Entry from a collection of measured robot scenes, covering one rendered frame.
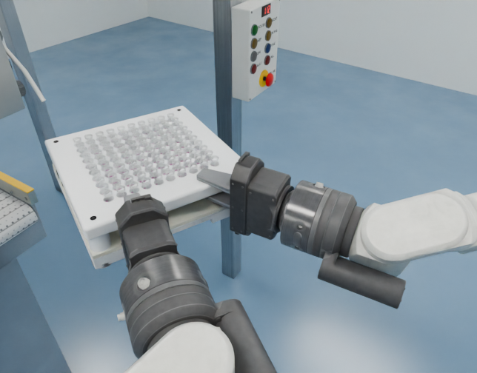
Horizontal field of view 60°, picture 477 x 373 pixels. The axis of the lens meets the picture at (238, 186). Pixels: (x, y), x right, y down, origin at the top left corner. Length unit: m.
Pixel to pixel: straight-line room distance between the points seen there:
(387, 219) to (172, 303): 0.25
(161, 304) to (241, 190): 0.19
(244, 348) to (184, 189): 0.24
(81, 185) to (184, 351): 0.32
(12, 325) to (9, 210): 0.40
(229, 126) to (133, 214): 0.90
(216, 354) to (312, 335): 1.33
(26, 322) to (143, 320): 0.91
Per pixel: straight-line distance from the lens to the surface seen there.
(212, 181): 0.55
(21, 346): 1.34
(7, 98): 0.83
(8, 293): 1.20
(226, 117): 1.31
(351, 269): 0.50
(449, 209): 0.49
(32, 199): 0.95
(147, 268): 0.42
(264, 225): 0.54
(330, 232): 0.49
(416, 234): 0.48
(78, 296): 1.86
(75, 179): 0.61
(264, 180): 0.52
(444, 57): 3.72
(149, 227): 0.46
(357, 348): 1.67
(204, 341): 0.35
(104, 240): 0.55
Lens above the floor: 1.38
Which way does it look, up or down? 38 degrees down
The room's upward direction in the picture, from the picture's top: straight up
